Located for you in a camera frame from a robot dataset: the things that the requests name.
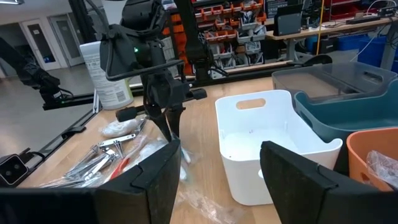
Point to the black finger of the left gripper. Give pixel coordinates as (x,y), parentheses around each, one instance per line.
(160,119)
(176,119)

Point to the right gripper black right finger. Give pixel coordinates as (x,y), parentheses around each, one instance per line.
(298,193)

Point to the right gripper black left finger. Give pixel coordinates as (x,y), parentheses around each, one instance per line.
(149,199)

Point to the red toothbrush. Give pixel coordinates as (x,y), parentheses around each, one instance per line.
(119,168)

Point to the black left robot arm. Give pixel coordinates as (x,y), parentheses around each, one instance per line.
(192,37)

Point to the white wipes canister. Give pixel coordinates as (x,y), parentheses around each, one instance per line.
(109,93)

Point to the empty clear plastic bag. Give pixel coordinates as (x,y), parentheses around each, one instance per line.
(208,207)

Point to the orange plastic bin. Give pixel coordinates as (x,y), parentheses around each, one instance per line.
(357,155)

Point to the white plastic bin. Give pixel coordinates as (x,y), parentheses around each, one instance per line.
(248,140)

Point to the orange grey parts bin rack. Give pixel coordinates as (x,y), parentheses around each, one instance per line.
(230,34)

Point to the teal plastic bin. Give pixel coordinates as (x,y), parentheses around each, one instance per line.
(357,115)

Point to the grey translucent plastic bin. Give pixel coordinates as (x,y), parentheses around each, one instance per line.
(311,81)

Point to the black robot arm with sleeve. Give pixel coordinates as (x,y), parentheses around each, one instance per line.
(34,76)

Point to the white double door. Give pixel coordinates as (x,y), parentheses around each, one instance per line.
(40,40)

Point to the black monitor on workbench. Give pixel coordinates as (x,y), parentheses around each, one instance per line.
(287,21)

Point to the blue storage bin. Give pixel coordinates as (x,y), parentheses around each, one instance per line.
(351,42)
(373,49)

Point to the wooden workbench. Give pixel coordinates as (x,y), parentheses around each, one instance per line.
(326,29)

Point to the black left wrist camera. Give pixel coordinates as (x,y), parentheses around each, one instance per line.
(119,53)

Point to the black table-level camera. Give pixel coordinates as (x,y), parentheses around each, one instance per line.
(12,169)

